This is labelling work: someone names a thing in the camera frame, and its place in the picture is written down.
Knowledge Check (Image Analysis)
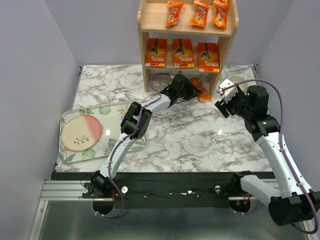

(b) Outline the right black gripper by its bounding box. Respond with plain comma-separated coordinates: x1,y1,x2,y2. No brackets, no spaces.
214,88,253,120

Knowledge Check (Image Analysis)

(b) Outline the orange razor pouch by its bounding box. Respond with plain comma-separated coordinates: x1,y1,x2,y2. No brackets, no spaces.
189,0,210,28
165,0,184,28
190,77,212,102
212,0,230,30

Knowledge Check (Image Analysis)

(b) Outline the orange razor box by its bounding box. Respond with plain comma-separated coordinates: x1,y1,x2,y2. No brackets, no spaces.
144,38,168,68
172,38,195,69
197,42,220,73

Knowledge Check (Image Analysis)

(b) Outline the wooden two-tier shelf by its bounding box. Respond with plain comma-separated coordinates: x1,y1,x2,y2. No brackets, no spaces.
136,0,240,98

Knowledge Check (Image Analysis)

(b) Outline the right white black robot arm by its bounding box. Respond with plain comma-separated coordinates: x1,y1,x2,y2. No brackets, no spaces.
215,80,320,226

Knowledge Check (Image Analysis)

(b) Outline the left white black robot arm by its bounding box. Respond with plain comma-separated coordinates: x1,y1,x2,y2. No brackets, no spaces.
90,74,201,198

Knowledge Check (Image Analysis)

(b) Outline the dark green ceramic bowl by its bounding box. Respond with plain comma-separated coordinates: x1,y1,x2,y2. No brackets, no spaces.
228,76,249,92

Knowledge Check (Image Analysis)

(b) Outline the clear drinking glass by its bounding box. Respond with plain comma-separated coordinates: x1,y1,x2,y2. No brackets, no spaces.
124,94,137,106

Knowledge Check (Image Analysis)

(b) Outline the leaf-patterned serving tray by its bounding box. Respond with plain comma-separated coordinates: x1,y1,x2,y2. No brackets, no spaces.
58,100,149,165

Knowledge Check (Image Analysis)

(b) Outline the cream and pink plate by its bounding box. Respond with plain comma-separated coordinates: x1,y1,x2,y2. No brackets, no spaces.
61,114,102,152

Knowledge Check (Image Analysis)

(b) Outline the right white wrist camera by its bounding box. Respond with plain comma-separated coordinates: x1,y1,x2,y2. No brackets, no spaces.
218,79,240,103

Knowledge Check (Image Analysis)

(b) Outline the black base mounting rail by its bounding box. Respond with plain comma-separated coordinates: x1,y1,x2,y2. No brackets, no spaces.
50,171,261,210

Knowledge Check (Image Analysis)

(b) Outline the aluminium frame rail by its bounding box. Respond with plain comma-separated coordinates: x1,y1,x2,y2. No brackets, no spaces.
39,179,281,202

